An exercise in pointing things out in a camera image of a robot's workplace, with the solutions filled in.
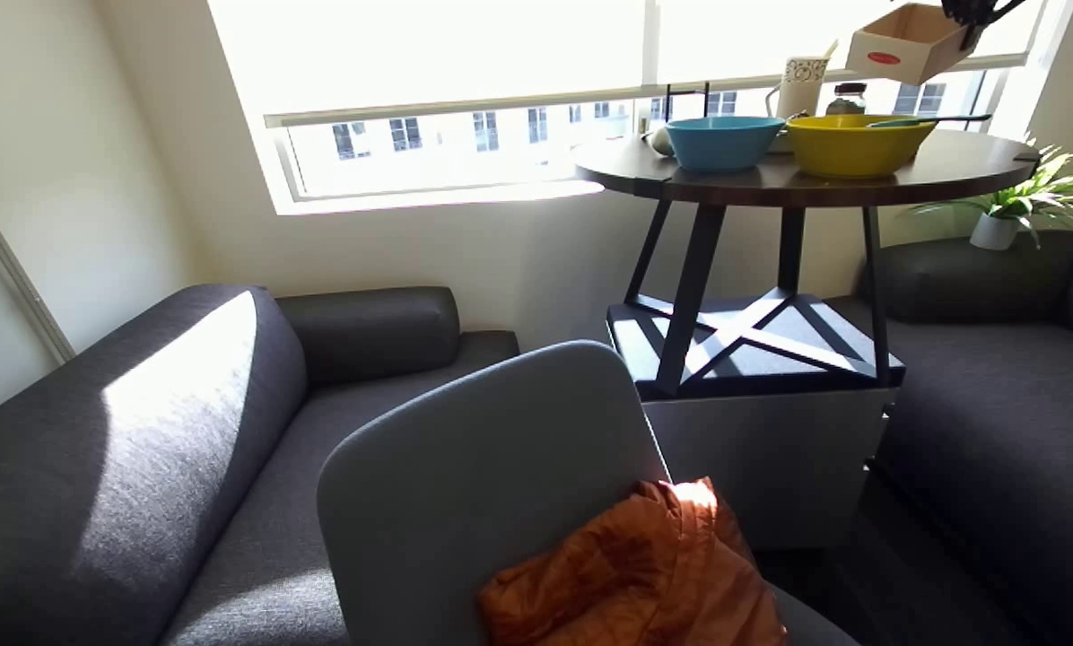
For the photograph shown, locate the yellow bowl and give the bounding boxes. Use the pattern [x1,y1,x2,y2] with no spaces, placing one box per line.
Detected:
[783,112,941,184]

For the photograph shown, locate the round dark wooden table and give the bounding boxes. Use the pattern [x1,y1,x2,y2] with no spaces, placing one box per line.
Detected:
[574,121,1045,398]

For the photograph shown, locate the white printed cup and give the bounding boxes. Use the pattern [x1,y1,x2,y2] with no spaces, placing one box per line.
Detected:
[775,54,832,121]

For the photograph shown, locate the potted green plant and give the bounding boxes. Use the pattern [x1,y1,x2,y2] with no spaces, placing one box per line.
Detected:
[913,139,1073,256]

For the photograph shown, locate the black metal frame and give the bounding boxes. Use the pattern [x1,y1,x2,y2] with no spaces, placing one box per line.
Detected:
[661,79,715,124]

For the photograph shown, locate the glass jar black lid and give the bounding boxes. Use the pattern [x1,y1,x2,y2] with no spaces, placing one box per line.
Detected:
[825,79,870,120]

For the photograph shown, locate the blue bowl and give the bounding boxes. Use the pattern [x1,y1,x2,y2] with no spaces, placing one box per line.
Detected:
[661,112,789,177]

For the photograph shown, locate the orange cloth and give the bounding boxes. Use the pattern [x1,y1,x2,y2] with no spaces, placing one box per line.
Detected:
[473,473,793,646]

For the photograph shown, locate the brown cardboard box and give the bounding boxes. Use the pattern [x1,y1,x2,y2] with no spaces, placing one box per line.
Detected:
[843,0,979,91]

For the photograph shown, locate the grey chair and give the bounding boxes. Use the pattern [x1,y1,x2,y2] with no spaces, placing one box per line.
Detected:
[311,336,862,646]

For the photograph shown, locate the dark grey sofa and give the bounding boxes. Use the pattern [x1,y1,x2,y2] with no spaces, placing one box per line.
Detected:
[0,280,522,646]
[862,212,1073,646]

